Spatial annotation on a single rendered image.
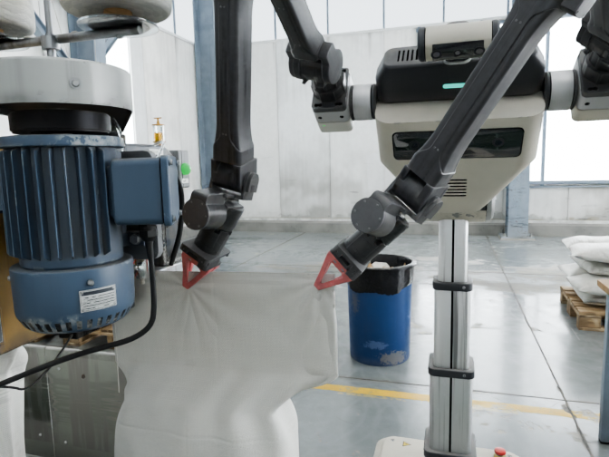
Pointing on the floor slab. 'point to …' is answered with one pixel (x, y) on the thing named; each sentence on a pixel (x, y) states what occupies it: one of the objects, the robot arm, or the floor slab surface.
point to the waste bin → (381, 312)
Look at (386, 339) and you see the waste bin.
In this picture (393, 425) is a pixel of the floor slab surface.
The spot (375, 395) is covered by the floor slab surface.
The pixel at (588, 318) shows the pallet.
